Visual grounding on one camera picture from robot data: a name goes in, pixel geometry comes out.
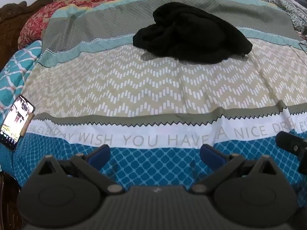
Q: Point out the printed zigzag bed sheet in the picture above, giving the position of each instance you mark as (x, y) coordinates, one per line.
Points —
(144, 88)

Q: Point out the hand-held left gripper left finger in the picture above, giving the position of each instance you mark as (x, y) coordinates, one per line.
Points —
(98, 155)

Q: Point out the red floral quilt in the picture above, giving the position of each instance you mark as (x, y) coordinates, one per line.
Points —
(72, 7)

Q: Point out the teal lattice print cloth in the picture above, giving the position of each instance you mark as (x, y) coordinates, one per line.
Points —
(16, 71)

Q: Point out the smartphone with lit screen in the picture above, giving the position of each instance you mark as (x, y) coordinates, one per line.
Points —
(14, 121)

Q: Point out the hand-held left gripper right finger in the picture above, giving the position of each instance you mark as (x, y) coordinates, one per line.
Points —
(211, 154)

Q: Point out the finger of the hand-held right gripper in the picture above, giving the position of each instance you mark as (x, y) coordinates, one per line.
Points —
(289, 141)

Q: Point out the black pants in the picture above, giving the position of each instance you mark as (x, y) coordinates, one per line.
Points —
(191, 33)

